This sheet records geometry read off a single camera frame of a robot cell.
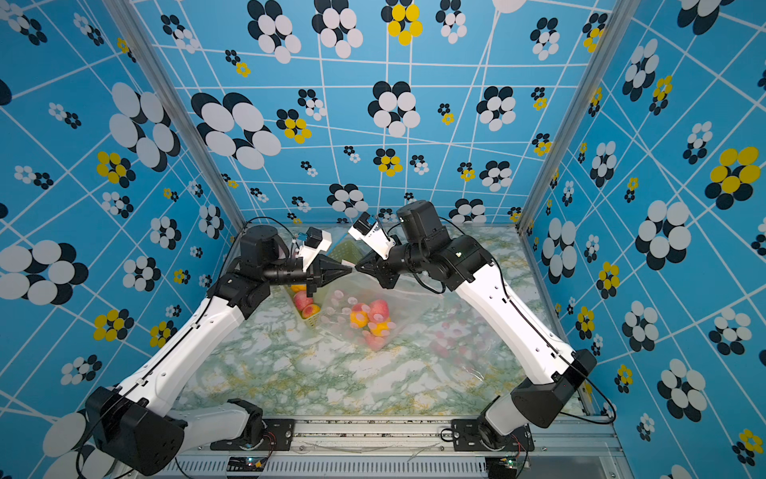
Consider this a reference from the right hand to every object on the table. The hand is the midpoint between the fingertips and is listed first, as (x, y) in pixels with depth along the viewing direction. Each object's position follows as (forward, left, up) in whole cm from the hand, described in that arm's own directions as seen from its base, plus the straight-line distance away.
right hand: (366, 262), depth 65 cm
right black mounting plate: (-29, -25, -26) cm, 46 cm away
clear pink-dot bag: (-1, -26, -36) cm, 44 cm away
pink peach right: (-2, -2, -18) cm, 19 cm away
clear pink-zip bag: (-2, +2, -18) cm, 18 cm away
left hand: (+1, +4, -2) cm, 4 cm away
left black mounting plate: (-28, +25, -34) cm, 50 cm away
